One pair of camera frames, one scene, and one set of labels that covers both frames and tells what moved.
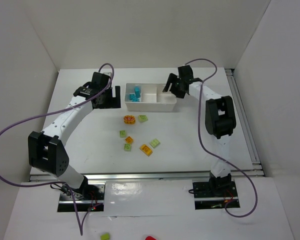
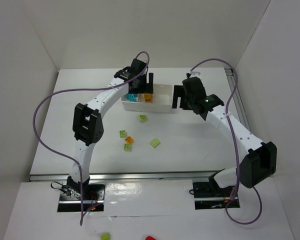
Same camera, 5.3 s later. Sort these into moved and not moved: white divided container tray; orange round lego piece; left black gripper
Moved: orange round lego piece; left black gripper
Not moved: white divided container tray
